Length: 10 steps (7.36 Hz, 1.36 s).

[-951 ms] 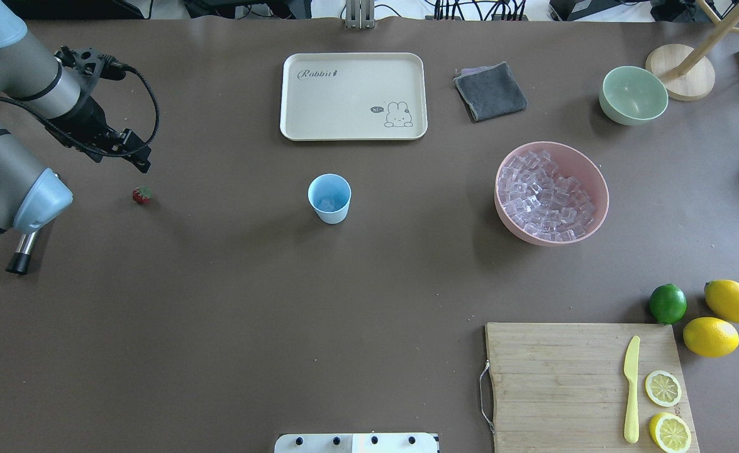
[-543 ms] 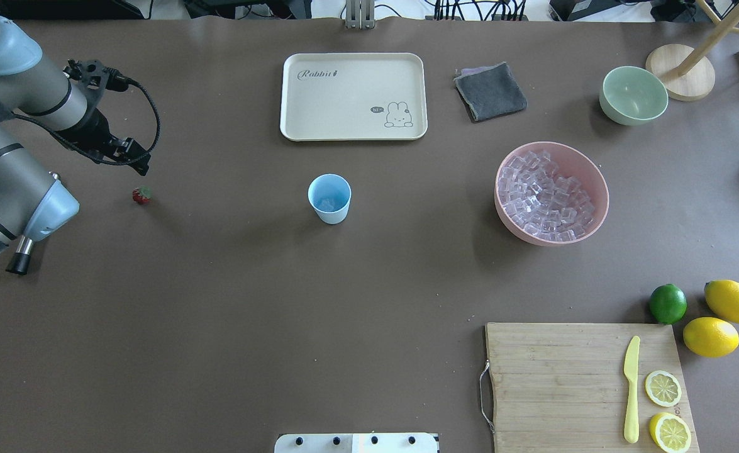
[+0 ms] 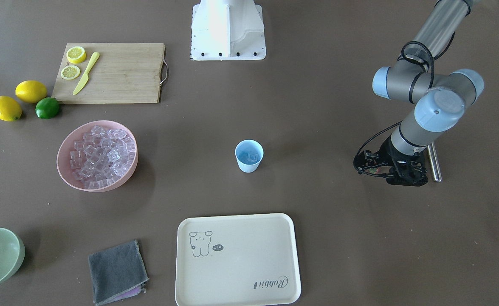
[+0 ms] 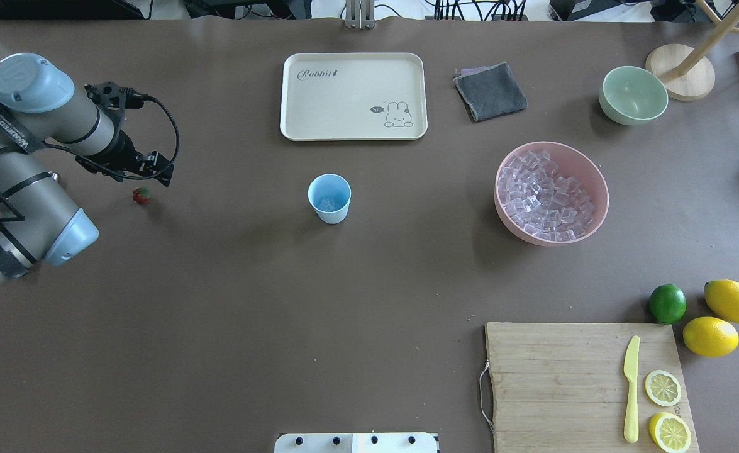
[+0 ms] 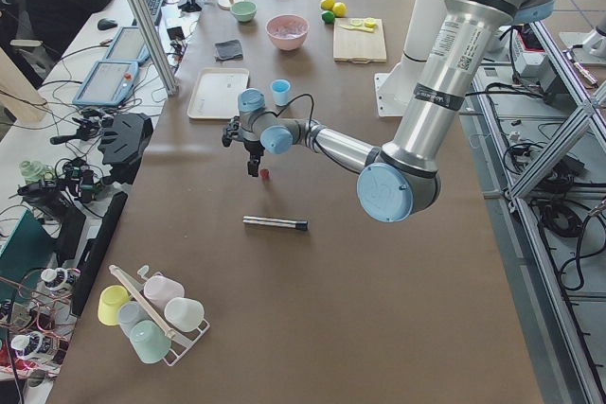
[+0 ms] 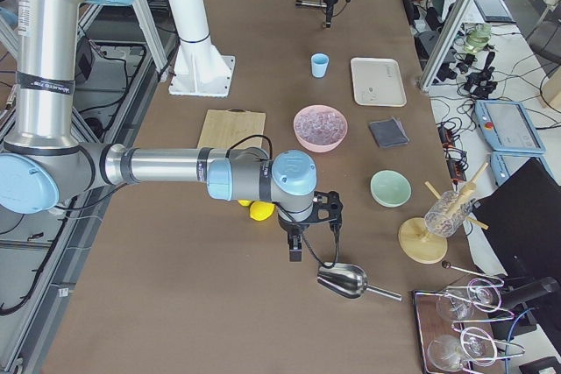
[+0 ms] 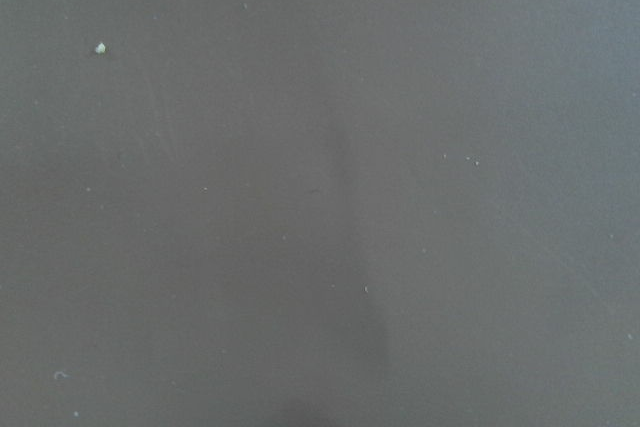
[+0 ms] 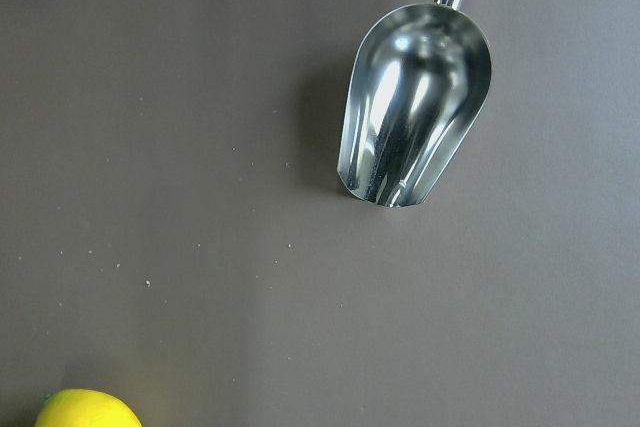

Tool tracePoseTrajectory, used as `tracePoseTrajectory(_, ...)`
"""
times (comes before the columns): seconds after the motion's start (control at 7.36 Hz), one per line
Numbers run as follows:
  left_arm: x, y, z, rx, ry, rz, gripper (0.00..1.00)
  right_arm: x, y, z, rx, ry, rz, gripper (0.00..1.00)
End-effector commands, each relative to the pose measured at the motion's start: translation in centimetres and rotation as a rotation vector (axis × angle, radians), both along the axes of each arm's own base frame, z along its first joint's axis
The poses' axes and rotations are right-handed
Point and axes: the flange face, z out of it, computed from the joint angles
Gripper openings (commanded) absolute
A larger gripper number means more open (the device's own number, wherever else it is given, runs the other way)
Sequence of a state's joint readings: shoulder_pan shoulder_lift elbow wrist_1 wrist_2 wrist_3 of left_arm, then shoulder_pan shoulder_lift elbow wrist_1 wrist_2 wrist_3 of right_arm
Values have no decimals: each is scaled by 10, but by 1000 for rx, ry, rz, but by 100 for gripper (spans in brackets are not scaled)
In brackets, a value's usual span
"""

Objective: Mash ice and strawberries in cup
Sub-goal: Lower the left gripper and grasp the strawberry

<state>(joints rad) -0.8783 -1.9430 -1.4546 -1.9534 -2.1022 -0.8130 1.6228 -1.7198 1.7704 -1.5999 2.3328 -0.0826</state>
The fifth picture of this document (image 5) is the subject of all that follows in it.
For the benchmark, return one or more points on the black plastic bracket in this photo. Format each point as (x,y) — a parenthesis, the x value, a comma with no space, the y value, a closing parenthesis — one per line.
(123,144)

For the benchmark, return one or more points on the aluminium frame post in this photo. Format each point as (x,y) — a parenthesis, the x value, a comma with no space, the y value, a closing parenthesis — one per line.
(153,43)

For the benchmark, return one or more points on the grey folded cloth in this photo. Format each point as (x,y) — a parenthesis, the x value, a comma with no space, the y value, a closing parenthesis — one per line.
(228,50)

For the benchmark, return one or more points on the teach pendant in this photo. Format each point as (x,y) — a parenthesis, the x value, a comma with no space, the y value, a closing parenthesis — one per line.
(107,84)
(128,45)

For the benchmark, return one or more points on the mint green cup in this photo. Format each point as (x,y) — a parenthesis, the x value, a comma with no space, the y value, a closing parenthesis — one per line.
(149,342)

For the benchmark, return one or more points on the light green bowl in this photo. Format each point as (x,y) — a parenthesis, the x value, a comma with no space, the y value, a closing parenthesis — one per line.
(244,11)

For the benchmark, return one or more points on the light blue cup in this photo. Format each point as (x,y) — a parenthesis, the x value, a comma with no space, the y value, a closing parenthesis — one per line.
(280,89)

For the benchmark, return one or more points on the teach pendant near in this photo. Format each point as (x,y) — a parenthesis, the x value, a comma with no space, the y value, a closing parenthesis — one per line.
(107,84)

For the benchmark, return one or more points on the yellow lemon right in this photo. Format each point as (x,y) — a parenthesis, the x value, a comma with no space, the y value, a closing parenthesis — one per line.
(339,9)

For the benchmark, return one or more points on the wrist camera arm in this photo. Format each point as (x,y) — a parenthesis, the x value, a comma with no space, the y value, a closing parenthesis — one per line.
(232,132)

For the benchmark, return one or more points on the teach pendant far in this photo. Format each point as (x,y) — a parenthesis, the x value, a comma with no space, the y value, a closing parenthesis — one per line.
(128,45)

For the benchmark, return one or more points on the pile of ice cubes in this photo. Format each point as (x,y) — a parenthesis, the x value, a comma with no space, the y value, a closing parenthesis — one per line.
(287,27)

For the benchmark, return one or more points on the yellow cup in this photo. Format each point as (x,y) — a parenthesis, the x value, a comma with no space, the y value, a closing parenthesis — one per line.
(110,301)

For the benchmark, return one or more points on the grey cup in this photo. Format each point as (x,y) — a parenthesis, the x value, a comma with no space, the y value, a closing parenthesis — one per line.
(129,315)

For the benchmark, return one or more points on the black computer mouse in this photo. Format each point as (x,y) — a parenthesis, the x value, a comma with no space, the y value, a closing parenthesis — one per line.
(106,24)

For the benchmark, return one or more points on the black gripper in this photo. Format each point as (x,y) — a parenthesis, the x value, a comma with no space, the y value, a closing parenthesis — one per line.
(254,149)

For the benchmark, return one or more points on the small strawberry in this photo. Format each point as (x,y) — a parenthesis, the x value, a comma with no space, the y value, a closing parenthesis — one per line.
(265,173)

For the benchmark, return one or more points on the pink cup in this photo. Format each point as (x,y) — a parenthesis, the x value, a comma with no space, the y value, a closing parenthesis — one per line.
(159,290)

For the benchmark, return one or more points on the black flat bar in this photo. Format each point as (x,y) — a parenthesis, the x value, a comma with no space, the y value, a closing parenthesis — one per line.
(94,259)

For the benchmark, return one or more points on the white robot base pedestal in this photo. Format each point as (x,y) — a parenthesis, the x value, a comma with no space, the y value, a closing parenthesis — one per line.
(393,90)

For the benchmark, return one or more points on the white wire cup rack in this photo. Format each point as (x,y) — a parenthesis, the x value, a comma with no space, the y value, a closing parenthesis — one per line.
(181,342)

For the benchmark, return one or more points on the yellow lemon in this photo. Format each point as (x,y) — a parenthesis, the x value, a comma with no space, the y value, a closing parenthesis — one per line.
(327,4)
(339,9)

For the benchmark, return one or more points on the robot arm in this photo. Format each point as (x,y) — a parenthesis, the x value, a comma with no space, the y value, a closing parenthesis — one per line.
(400,177)

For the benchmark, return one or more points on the yellow plastic knife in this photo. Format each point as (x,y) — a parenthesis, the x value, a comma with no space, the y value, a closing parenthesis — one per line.
(364,29)

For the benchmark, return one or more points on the yellow lemon left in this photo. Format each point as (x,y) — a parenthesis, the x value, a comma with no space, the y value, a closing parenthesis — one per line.
(327,4)

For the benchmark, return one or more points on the steel muddler black tip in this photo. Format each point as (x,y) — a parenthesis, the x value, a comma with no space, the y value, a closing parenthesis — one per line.
(299,225)

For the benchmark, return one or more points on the green lime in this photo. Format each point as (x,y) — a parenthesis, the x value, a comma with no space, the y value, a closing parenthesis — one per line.
(328,17)

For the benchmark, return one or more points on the pink bowl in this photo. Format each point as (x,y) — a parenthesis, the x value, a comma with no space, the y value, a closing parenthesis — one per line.
(287,45)

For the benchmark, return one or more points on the lemon slice upper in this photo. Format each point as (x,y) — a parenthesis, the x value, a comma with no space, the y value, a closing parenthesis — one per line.
(370,23)

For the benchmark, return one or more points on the wooden cutting board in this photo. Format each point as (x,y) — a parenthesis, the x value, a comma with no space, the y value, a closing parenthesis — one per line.
(357,46)

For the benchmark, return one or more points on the cream rabbit tray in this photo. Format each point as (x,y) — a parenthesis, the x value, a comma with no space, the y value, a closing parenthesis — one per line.
(215,93)

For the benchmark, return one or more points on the white cup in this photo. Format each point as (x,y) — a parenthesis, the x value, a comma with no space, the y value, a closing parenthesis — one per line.
(185,314)

